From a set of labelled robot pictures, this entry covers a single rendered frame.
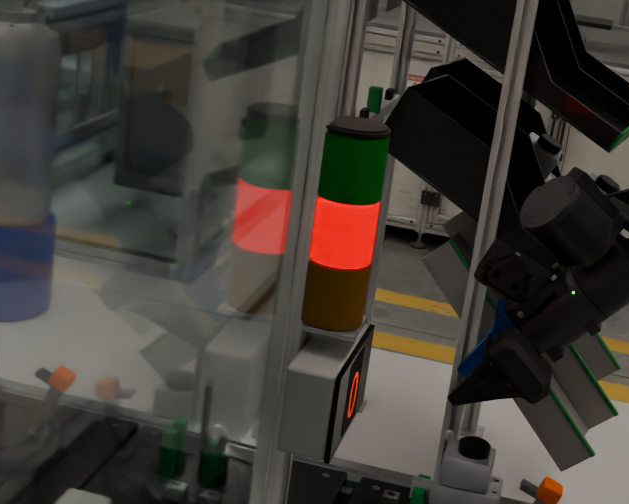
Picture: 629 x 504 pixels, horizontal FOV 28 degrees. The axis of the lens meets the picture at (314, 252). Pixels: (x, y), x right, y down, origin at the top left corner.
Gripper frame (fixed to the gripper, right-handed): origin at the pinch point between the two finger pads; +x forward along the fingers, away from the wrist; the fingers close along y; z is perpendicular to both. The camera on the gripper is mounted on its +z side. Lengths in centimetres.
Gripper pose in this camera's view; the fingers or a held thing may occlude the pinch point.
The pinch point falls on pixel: (484, 366)
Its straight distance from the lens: 116.8
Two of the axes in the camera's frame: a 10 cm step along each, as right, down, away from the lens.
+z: -6.5, -7.6, -0.7
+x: -7.3, 5.8, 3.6
